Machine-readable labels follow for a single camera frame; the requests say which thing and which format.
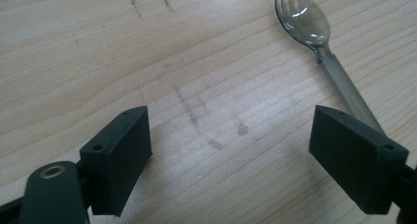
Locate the clear grey plastic spork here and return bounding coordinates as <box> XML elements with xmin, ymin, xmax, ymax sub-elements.
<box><xmin>274</xmin><ymin>0</ymin><xmax>386</xmax><ymax>134</ymax></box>

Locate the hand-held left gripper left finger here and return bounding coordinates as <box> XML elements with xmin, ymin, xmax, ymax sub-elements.
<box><xmin>79</xmin><ymin>105</ymin><xmax>153</xmax><ymax>217</ymax></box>

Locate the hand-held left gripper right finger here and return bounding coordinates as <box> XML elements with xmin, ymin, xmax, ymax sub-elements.
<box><xmin>308</xmin><ymin>104</ymin><xmax>410</xmax><ymax>215</ymax></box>

